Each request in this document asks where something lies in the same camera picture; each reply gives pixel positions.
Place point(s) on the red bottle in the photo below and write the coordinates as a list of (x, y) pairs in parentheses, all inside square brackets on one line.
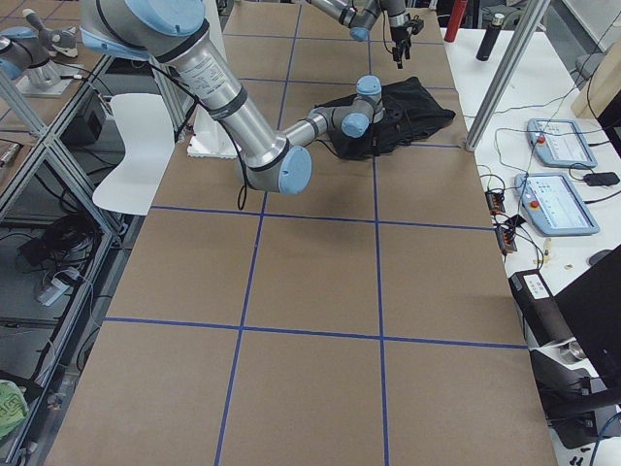
[(455, 20)]

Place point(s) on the black power strip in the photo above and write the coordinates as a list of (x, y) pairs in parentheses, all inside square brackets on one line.
[(504, 227)]

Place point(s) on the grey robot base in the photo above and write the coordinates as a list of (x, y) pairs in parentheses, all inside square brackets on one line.
[(27, 53)]

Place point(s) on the green patterned cloth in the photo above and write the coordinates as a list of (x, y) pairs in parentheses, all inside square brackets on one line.
[(13, 410)]

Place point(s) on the upper teach pendant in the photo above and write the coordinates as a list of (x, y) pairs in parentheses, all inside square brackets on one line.
[(560, 143)]

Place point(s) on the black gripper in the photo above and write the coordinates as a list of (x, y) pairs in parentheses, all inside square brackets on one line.
[(374, 135), (400, 37)]

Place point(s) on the black bottle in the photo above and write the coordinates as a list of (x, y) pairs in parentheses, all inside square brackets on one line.
[(490, 37)]

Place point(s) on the brown paper table cover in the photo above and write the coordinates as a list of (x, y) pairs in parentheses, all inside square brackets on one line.
[(365, 321)]

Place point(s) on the lower teach pendant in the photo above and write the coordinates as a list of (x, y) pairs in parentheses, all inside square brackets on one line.
[(552, 205)]

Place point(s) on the black monitor stand device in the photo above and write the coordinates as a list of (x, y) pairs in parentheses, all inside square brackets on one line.
[(577, 367)]

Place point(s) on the aluminium frame post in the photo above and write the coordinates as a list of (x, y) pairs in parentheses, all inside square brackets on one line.
[(517, 45)]

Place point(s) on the black graphic t-shirt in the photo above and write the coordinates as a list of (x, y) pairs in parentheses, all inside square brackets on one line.
[(423, 117)]

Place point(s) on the white plastic chair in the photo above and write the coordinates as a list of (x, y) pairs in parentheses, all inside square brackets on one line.
[(147, 134)]

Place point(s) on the teach pendant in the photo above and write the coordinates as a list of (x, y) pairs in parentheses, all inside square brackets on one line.
[(560, 143), (552, 205)]

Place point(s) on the white pedestal column base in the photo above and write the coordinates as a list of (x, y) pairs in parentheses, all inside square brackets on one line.
[(209, 138)]

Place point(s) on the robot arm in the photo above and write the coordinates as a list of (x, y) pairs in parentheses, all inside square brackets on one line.
[(361, 20), (177, 34)]

